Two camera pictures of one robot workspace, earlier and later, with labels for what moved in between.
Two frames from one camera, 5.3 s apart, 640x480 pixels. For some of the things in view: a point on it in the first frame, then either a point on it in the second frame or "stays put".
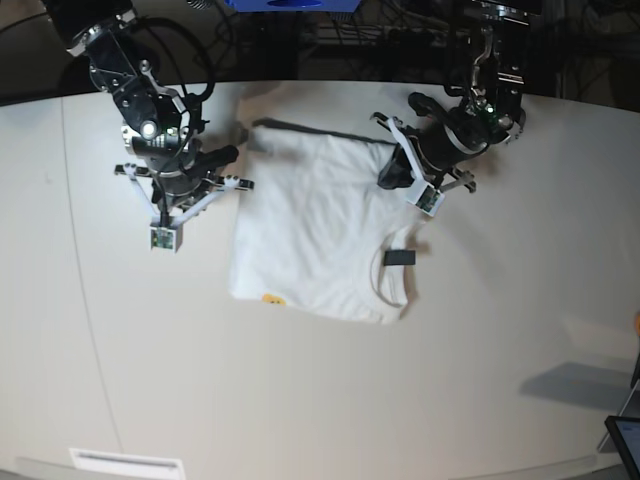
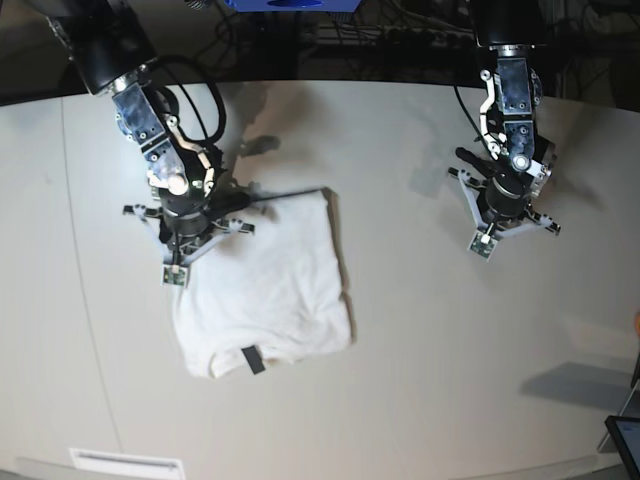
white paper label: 128,466 stays put
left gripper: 431,153 -> 499,205
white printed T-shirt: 316,231 -> 277,294
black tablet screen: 625,432 stays put
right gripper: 172,198 -> 180,235
